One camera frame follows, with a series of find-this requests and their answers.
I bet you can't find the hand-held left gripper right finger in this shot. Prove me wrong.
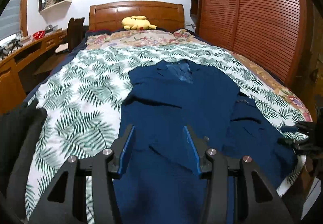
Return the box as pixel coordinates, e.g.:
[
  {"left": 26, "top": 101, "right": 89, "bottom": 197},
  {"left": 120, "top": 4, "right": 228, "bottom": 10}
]
[{"left": 183, "top": 125, "right": 294, "bottom": 224}]

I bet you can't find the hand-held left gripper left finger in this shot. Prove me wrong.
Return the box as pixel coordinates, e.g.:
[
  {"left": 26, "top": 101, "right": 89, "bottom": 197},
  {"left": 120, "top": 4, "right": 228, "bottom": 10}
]
[{"left": 30, "top": 124, "right": 137, "bottom": 224}]

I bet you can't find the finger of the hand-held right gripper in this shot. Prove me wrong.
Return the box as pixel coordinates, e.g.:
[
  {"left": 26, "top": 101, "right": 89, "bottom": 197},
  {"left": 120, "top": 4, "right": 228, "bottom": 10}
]
[
  {"left": 277, "top": 138, "right": 309, "bottom": 150},
  {"left": 281, "top": 121, "right": 312, "bottom": 136}
]

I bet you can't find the navy blue suit jacket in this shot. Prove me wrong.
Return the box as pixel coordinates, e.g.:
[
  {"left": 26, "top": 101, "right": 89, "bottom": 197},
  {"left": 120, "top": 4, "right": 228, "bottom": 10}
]
[{"left": 112, "top": 59, "right": 298, "bottom": 224}]

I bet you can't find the leaf print bed sheet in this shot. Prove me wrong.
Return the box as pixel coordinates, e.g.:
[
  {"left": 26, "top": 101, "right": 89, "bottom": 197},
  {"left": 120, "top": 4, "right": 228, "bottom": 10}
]
[{"left": 25, "top": 44, "right": 311, "bottom": 224}]

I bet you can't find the black cloth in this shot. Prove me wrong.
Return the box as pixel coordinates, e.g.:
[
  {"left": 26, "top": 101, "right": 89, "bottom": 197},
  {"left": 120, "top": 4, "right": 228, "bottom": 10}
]
[{"left": 0, "top": 102, "right": 48, "bottom": 197}]

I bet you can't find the wooden louvred wardrobe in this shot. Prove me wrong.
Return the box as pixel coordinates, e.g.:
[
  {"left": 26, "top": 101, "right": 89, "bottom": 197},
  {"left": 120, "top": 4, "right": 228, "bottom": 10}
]
[{"left": 190, "top": 0, "right": 316, "bottom": 88}]

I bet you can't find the dark chair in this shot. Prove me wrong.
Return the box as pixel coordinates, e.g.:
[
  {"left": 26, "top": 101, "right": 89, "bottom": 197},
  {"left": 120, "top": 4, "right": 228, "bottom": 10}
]
[{"left": 67, "top": 17, "right": 85, "bottom": 51}]

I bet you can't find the yellow plush toy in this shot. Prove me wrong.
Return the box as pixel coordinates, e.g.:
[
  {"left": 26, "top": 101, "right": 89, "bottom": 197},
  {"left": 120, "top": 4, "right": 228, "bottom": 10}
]
[{"left": 122, "top": 15, "right": 157, "bottom": 31}]

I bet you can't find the wooden desk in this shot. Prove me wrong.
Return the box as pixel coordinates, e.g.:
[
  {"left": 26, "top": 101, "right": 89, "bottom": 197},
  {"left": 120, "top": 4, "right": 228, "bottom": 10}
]
[{"left": 0, "top": 28, "right": 68, "bottom": 116}]

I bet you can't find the wooden bed headboard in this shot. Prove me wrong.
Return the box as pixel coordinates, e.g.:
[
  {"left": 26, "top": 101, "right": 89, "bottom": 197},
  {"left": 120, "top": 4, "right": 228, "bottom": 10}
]
[{"left": 89, "top": 1, "right": 185, "bottom": 31}]

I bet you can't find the grey window blind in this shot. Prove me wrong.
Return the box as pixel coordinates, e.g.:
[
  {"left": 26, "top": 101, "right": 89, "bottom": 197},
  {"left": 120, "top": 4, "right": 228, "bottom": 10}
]
[{"left": 0, "top": 0, "right": 22, "bottom": 43}]

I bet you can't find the wooden window frame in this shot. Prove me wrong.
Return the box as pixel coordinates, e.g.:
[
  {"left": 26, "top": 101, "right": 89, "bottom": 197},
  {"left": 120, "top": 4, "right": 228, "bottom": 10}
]
[{"left": 19, "top": 0, "right": 33, "bottom": 38}]

